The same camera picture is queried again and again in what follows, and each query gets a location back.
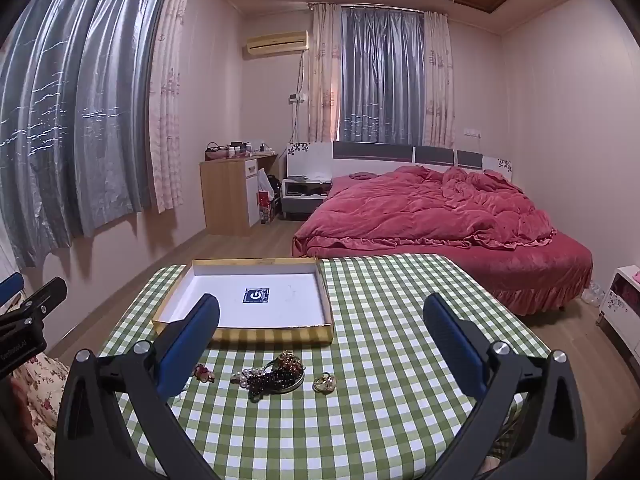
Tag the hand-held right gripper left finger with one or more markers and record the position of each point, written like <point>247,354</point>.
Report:
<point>189,347</point>

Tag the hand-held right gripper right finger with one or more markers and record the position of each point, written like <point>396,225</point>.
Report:
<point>456,350</point>

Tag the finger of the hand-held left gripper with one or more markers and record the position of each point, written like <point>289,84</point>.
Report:
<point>46,295</point>
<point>10,287</point>

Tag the small red brooch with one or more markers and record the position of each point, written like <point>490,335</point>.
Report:
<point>203,373</point>

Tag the shallow cardboard box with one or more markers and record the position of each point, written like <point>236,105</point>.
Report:
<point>280,312</point>

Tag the gold ornament brooch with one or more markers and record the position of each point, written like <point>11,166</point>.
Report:
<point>289,361</point>

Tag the floral cloth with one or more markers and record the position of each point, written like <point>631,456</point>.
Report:
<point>45,390</point>

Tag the green checkered tablecloth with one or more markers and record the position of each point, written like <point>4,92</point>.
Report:
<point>380,360</point>

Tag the blue square sticker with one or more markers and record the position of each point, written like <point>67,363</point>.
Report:
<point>256,295</point>

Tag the round red bed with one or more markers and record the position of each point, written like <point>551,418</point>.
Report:
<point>540,275</point>

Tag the clear plastic bottles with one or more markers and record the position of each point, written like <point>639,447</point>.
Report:
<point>594,294</point>

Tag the red duvet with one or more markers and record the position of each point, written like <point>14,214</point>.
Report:
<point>420,205</point>

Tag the wooden desk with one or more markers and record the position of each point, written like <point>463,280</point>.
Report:
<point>225,195</point>

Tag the red box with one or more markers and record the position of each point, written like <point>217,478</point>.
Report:
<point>263,207</point>

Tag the white floral cabinet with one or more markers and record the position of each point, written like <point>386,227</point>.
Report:
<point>622,310</point>

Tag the white plastic bag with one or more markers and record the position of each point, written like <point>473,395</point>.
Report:
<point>264,185</point>

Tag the black bag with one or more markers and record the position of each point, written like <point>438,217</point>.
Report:
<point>274,186</point>

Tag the white nightstand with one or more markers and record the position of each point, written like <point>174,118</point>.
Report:
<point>302,200</point>

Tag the large grey curtain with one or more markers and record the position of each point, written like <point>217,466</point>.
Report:
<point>75,110</point>

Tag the pink handbag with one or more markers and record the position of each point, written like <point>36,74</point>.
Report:
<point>216,153</point>

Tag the red pillow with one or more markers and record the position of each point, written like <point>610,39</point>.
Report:
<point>362,176</point>

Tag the pink patterned sheer curtain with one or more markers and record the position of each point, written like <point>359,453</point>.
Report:
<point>439,80</point>
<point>170,110</point>
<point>324,75</point>

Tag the white and grey headboard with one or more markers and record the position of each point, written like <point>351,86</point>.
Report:
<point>310,160</point>

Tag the small grey window curtain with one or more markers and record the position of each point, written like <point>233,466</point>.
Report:
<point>382,75</point>

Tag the air conditioner pipe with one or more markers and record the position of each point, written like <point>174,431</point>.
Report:
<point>299,75</point>

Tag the white air conditioner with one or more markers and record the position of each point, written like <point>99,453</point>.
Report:
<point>276,43</point>

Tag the white wall thermostat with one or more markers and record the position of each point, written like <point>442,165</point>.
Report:
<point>296,97</point>

